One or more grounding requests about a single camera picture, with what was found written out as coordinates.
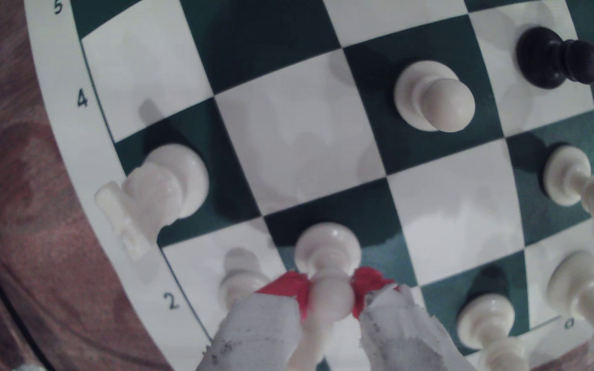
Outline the white chess pawn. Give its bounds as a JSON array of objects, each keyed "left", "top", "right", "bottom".
[
  {"left": 219, "top": 247, "right": 273, "bottom": 311},
  {"left": 293, "top": 222, "right": 364, "bottom": 324},
  {"left": 393, "top": 60, "right": 476, "bottom": 134},
  {"left": 543, "top": 145, "right": 594, "bottom": 222}
]

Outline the black chess pawn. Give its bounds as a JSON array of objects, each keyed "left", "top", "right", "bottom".
[{"left": 516, "top": 27, "right": 594, "bottom": 89}]

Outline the white chess knight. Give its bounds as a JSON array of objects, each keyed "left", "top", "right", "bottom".
[{"left": 94, "top": 143, "right": 210, "bottom": 261}]

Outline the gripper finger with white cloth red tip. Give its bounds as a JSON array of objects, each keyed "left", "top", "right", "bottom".
[
  {"left": 196, "top": 271, "right": 311, "bottom": 371},
  {"left": 351, "top": 266, "right": 477, "bottom": 371}
]

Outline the bottom white pawn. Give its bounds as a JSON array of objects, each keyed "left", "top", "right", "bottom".
[{"left": 456, "top": 294, "right": 530, "bottom": 371}]

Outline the white chess queen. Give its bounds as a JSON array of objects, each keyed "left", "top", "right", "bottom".
[{"left": 547, "top": 251, "right": 594, "bottom": 371}]

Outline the green and white chess mat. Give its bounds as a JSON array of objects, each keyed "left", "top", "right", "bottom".
[{"left": 23, "top": 0, "right": 594, "bottom": 371}]

